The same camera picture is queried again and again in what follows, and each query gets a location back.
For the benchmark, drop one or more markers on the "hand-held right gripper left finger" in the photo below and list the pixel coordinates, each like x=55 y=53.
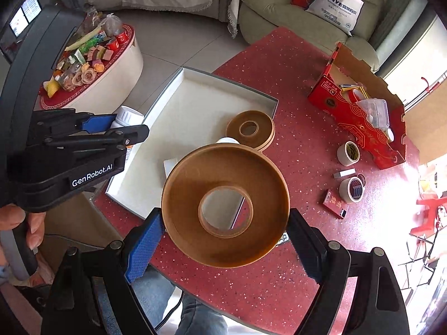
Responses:
x=145 y=247

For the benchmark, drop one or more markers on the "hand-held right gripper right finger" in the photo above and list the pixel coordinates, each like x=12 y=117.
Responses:
x=307 y=244

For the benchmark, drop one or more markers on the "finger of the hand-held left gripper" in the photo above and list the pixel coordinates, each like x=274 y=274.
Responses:
x=132 y=134
x=101 y=123

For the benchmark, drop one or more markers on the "white pill bottle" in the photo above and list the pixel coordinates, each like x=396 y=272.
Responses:
x=125 y=117

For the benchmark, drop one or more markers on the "red card box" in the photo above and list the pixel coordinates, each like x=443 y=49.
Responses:
x=335 y=202

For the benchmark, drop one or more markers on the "white tray with grey rim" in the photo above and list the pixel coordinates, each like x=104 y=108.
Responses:
x=195 y=90

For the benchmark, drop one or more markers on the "white rectangular block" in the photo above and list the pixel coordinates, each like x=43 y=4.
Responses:
x=344 y=174

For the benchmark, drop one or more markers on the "white jar with grey label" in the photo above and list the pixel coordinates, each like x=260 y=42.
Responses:
x=227 y=140

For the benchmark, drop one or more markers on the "person's left hand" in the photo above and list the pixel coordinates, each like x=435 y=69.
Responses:
x=10 y=218

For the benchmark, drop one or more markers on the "round white coffee table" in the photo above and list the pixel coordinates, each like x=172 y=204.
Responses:
x=115 y=73

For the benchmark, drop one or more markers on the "tape roll with blue label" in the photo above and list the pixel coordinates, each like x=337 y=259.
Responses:
x=345 y=192

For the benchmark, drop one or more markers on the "pile of snacks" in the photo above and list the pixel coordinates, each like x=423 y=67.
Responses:
x=83 y=59

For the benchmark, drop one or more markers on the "person's blue jeans leg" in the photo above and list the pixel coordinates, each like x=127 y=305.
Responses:
x=195 y=314

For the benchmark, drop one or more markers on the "tape roll with yellow label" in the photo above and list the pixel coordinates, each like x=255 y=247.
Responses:
x=344 y=155

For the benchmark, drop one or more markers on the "black folding chair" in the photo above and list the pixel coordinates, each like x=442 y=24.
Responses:
x=409 y=261

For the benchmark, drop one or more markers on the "red plastic stool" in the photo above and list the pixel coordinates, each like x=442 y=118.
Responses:
x=429 y=213

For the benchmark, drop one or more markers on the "bright screen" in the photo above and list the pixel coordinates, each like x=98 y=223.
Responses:
x=24 y=14

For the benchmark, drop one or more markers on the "red cardboard box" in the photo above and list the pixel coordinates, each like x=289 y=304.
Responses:
x=349 y=111

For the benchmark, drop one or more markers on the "clear plastic container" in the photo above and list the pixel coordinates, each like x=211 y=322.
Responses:
x=375 y=111

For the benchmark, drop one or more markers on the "yellow plastic tool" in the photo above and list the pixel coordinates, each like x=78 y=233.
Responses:
x=359 y=92

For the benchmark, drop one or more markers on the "brown cardboard sheet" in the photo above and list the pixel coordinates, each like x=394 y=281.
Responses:
x=426 y=125

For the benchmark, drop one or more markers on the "beige green sofa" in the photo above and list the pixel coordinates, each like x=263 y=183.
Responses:
x=279 y=10

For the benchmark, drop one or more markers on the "white printed pillow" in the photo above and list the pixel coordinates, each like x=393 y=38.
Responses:
x=335 y=7

